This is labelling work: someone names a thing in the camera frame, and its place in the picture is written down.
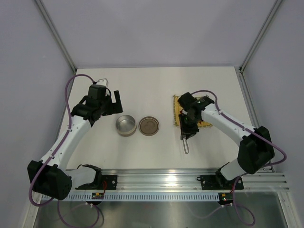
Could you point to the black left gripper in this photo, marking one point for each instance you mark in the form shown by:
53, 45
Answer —
115, 108

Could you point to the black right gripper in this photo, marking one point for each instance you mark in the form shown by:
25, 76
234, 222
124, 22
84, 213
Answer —
186, 131

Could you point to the round metal lunch box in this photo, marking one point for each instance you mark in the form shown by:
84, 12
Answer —
126, 125

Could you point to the metal tongs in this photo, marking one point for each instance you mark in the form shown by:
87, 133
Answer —
185, 146

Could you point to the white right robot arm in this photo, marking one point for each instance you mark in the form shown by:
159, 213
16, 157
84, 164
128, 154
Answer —
254, 149

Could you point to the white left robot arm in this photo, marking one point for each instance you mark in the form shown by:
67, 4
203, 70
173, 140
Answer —
48, 176

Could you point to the round brown lunch box lid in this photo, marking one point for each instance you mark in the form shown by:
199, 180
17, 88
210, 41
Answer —
149, 126

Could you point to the yellow bamboo mat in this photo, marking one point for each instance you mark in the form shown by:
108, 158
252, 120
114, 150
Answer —
177, 109

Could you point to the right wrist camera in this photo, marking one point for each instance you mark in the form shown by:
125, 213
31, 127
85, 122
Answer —
186, 100

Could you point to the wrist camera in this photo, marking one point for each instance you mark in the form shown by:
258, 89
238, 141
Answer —
186, 100
99, 89

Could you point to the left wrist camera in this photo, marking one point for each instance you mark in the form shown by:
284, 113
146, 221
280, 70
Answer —
99, 89

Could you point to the aluminium mounting rail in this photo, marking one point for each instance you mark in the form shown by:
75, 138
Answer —
178, 180

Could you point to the right aluminium frame post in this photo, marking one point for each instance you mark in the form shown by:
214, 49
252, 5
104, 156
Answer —
261, 34

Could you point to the aluminium frame post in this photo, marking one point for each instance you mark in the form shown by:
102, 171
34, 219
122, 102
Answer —
261, 34
55, 34

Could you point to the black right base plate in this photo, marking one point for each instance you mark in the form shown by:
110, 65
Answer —
214, 182

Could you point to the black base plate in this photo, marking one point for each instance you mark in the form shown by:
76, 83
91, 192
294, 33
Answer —
214, 182
109, 182

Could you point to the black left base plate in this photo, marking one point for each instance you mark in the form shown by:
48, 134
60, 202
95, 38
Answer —
109, 182

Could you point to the white slotted cable duct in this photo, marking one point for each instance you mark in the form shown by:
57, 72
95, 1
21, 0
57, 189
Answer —
143, 196

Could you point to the left aluminium frame post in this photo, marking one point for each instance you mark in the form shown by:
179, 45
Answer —
55, 34

